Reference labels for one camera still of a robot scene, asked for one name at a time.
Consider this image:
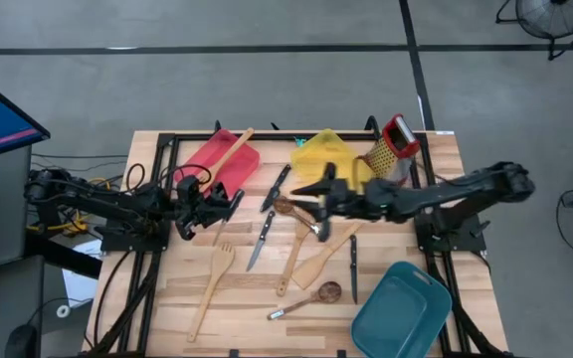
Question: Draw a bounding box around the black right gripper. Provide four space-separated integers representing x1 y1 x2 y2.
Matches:
290 162 373 244

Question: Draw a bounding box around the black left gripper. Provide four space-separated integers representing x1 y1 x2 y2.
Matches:
174 174 236 241

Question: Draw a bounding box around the black blade paring knife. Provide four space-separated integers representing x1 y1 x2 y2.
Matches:
259 163 292 214

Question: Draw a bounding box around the wooden slotted angled turner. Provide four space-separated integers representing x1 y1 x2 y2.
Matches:
199 126 257 195

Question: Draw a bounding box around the wooden salad fork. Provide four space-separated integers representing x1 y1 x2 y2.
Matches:
186 242 237 344

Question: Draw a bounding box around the wooden slotted round spatula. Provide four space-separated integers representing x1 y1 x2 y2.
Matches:
275 218 317 298

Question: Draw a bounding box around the wooden solid spatula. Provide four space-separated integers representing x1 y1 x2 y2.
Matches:
289 221 365 291

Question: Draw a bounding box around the pink plastic bin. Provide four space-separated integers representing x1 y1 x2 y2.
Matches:
173 127 262 200

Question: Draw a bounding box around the yellow plastic bin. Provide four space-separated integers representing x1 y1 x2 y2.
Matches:
289 127 377 195

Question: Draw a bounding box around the teal plastic tray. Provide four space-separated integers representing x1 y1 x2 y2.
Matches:
350 261 454 358

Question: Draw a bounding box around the white paper sheet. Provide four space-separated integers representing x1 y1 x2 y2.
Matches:
61 238 102 310

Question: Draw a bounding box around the black desk leg beam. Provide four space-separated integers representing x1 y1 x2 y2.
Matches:
22 233 104 280

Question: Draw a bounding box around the grey cabinet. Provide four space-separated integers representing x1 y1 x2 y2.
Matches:
0 144 34 269

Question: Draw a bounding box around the black computer mouse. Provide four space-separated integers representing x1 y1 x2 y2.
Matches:
3 323 40 358

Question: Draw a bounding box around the black floor fan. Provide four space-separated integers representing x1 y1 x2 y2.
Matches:
494 0 573 62

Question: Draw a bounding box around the steel box grater red handle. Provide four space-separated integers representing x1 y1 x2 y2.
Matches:
355 112 422 188

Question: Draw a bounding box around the black metal table frame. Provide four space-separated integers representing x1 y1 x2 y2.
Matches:
87 118 511 358

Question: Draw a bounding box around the thick black hanging cable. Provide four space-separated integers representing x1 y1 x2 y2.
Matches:
92 251 136 349

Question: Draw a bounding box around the thin black floor cable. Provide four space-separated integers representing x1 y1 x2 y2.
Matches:
30 152 129 173

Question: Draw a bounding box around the yellow cable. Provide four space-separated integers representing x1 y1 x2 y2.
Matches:
26 176 111 238

